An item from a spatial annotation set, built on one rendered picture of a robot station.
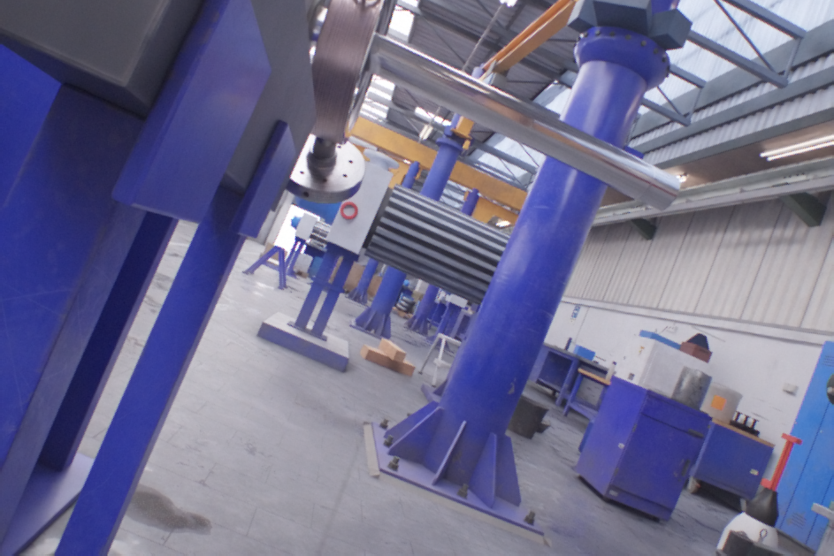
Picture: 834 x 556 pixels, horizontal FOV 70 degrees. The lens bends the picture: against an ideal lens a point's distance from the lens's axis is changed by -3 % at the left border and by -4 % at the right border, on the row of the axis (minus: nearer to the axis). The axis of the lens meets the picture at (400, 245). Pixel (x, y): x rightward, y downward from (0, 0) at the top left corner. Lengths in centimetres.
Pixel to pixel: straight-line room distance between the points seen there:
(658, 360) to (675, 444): 351
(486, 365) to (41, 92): 218
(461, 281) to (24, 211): 449
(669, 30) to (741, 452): 491
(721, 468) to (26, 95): 667
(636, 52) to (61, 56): 283
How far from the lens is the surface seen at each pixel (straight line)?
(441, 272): 473
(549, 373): 1143
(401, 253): 461
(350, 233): 454
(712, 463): 690
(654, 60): 303
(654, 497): 432
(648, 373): 768
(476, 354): 273
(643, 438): 417
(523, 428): 524
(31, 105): 88
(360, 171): 137
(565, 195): 278
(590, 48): 305
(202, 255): 74
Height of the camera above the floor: 70
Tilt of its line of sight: 4 degrees up
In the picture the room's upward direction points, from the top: 24 degrees clockwise
